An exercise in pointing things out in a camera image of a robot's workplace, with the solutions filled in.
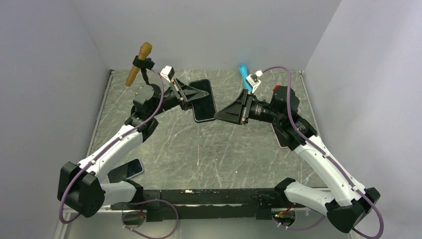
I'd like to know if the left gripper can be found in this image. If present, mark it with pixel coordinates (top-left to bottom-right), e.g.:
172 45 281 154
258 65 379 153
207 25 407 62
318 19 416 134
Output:
149 78 210 118

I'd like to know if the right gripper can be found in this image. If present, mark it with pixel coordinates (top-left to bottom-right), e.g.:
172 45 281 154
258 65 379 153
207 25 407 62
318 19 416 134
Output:
214 88 283 124

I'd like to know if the black phone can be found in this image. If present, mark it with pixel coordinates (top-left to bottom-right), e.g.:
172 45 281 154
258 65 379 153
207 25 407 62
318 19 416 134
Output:
189 79 216 123

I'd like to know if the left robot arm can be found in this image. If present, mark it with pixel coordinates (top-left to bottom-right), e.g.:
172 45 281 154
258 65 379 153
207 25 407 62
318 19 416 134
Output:
57 79 216 218

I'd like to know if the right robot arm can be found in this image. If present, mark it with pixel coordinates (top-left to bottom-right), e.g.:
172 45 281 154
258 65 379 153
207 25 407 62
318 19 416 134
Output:
214 85 380 233

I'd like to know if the phone in pink case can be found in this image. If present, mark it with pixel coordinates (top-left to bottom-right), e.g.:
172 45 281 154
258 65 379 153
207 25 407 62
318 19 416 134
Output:
270 124 288 148

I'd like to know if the blue microphone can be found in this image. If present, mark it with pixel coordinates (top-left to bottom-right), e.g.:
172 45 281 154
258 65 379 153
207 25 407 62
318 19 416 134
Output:
239 63 252 92

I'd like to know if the black microphone stand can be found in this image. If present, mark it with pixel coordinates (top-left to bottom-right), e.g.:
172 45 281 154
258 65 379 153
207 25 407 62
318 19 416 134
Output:
132 56 160 95

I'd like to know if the gold microphone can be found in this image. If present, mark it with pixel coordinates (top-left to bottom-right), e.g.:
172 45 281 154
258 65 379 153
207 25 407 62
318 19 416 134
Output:
125 42 155 87

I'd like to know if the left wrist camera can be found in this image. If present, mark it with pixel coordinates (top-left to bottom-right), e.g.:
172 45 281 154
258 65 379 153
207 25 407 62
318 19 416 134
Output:
160 66 175 83

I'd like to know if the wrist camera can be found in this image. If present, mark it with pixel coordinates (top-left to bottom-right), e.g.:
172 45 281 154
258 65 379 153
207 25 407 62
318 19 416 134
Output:
160 66 175 83
246 70 263 94

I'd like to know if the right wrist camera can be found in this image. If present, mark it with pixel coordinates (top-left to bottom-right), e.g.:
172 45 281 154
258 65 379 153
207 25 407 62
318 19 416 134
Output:
246 70 263 94

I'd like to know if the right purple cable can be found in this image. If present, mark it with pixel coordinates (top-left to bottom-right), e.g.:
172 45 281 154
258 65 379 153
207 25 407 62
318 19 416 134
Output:
258 65 385 239

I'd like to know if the purple cable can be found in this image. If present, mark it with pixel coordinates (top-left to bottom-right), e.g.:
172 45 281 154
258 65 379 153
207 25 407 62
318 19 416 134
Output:
258 65 385 239
58 67 180 239

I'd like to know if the black base frame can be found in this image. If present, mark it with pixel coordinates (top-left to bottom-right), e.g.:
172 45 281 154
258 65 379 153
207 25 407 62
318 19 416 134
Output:
110 188 303 222

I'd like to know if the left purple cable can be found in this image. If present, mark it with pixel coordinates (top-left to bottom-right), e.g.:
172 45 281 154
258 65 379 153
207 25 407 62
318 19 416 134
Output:
58 67 180 239

